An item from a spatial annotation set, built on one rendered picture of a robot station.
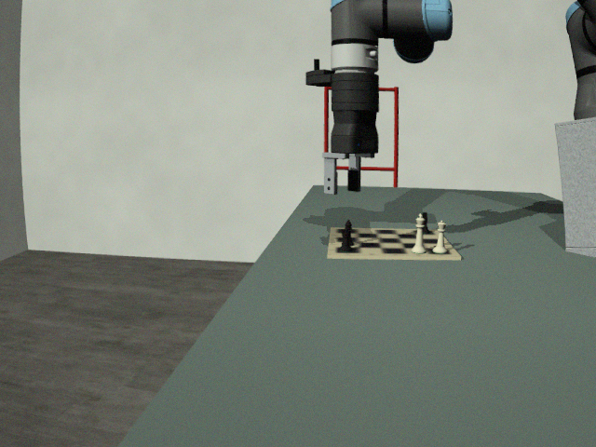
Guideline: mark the white chess king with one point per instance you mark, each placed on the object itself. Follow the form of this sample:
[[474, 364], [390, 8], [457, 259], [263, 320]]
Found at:
[[419, 247]]

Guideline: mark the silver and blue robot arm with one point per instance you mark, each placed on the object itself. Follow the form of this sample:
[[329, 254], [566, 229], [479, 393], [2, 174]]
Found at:
[[411, 23]]

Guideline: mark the black and cream chessboard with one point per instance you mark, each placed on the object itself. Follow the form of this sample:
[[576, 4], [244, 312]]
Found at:
[[387, 244]]

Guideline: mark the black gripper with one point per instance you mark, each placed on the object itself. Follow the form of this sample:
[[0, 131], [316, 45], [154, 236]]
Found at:
[[355, 99]]

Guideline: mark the white queen chess piece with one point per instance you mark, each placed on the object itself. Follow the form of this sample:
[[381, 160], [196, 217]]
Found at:
[[440, 244]]

